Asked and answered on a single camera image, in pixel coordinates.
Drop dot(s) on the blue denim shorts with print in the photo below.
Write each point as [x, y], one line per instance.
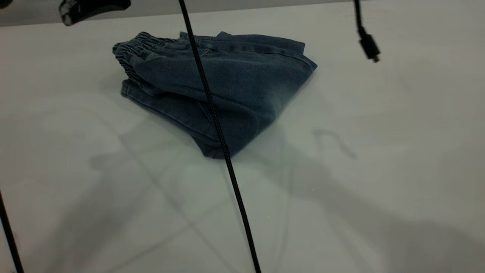
[246, 83]

